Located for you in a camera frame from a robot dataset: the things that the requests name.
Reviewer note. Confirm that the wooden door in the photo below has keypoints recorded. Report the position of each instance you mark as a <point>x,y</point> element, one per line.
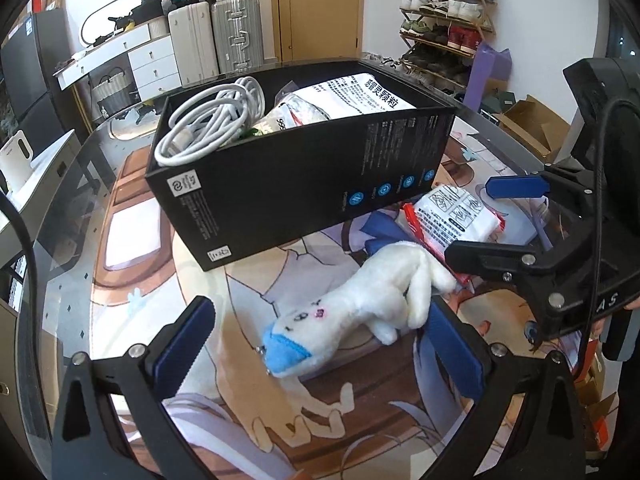
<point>320,10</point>

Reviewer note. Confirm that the black cardboard box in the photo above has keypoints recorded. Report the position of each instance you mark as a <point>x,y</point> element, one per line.
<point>300,180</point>

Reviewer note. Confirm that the silver suitcase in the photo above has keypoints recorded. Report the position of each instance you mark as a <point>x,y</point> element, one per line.
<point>236,35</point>

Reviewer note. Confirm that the woven basket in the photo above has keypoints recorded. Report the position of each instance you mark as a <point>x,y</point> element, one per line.
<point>114,95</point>

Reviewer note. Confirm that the dark grey fridge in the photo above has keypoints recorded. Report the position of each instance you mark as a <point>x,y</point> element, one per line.
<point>30,70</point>

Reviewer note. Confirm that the white dresser with drawers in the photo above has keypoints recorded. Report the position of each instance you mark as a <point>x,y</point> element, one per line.
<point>152,65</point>

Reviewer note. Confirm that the green and white packet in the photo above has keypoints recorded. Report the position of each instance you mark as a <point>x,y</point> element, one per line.
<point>292,112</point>

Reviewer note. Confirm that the purple plastic stool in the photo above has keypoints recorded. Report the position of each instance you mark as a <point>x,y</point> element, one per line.
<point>487,77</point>

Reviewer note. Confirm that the printed cartoon mat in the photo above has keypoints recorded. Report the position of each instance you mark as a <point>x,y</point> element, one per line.
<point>310,410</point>

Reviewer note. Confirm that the white suitcase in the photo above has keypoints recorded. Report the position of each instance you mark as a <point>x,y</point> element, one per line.
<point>192,42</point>

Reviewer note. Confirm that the shoe rack with shoes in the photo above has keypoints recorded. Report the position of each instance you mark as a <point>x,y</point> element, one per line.
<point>445,30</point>

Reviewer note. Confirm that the beige cabinet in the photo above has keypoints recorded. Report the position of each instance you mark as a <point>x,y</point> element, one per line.
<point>7,340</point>

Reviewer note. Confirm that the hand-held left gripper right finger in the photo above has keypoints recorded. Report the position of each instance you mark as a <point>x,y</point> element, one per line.
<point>457,355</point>

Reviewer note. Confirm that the white printed packet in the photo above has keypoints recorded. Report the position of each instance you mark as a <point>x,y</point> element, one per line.
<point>360,97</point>

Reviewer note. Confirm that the white electric kettle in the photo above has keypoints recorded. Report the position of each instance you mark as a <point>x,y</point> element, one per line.
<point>15,157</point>

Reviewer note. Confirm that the red and white packet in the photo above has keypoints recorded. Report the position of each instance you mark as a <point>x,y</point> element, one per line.
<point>450,215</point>

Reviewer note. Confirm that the open cardboard box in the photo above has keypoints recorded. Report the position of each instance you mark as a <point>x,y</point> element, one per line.
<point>537,125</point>

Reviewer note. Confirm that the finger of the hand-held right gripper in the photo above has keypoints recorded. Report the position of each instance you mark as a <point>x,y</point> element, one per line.
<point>500,260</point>
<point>515,185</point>

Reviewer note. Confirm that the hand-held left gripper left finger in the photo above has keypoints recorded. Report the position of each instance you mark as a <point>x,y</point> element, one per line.
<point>180,345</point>

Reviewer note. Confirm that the white plush toy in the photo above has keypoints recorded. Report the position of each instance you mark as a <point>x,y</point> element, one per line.
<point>350,310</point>

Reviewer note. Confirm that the white side table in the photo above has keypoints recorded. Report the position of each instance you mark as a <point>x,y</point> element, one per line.
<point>50,170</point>

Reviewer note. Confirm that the oval mirror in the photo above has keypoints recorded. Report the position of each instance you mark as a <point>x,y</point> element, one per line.
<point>107,20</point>

